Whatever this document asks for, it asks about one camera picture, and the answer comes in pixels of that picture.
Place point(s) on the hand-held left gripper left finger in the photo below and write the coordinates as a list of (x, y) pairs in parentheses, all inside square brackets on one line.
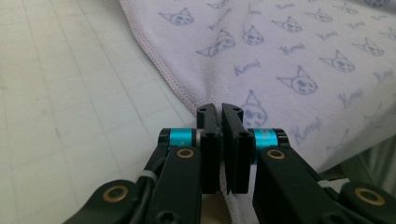
[(210, 155)]

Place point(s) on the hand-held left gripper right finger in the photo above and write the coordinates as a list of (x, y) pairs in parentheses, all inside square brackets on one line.
[(236, 155)]

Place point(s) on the lilac printed towel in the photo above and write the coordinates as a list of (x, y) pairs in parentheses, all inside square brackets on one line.
[(280, 62)]

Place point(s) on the white grid mat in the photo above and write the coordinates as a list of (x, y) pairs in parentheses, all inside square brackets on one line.
[(77, 77)]

